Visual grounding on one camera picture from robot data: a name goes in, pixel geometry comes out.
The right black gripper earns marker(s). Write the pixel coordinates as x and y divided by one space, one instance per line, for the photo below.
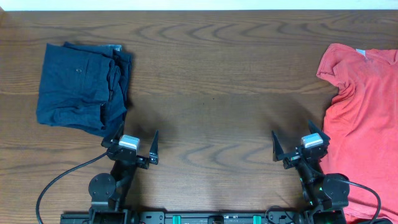
300 156

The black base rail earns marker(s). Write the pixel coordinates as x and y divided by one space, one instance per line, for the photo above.
199 217

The red t-shirt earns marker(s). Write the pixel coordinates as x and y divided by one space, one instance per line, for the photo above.
362 120

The folded navy blue pants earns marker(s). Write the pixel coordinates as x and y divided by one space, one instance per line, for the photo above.
84 87

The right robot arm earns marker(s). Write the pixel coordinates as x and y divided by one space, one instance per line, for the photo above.
326 194

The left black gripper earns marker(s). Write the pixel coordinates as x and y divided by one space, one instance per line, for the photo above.
130 156

